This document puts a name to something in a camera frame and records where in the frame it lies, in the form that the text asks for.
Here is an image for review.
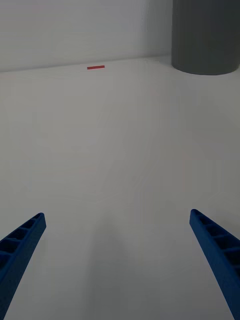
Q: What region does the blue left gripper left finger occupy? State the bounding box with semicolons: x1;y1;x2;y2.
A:
0;212;47;320

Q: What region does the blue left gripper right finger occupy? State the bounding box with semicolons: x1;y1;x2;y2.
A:
189;208;240;320

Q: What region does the grey plastic waste bin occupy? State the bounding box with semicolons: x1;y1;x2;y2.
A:
171;0;240;76

